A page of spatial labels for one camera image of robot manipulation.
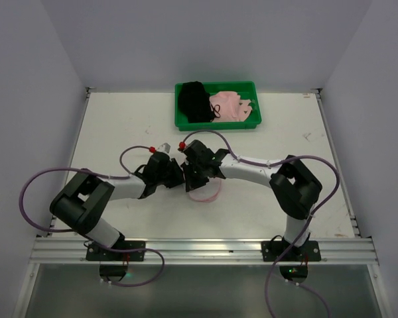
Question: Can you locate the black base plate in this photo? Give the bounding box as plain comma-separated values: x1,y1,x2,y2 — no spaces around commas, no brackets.
261,235,322,262
86,239,146,262

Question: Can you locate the green plastic tray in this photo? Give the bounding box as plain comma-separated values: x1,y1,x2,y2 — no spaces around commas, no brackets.
174,81,261,131

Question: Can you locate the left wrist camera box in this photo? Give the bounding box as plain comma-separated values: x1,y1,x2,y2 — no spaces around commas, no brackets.
157,142,170,155

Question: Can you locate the pink bra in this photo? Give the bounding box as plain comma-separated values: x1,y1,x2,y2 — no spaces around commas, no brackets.
210,91,253,123

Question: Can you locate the aluminium mounting rail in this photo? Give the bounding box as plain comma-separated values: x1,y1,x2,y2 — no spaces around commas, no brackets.
29,237,378,265

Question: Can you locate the black bra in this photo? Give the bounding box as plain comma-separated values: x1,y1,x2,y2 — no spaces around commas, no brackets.
177,81,220,123

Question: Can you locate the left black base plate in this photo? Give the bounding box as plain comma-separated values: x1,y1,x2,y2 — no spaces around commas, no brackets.
86,239,146,262

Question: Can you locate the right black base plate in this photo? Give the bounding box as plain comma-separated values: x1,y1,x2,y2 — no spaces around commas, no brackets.
261,235,322,262

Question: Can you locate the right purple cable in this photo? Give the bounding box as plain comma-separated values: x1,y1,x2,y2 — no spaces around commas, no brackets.
184,130,340,318

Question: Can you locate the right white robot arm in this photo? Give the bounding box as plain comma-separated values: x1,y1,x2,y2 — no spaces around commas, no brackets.
178,140,322,248

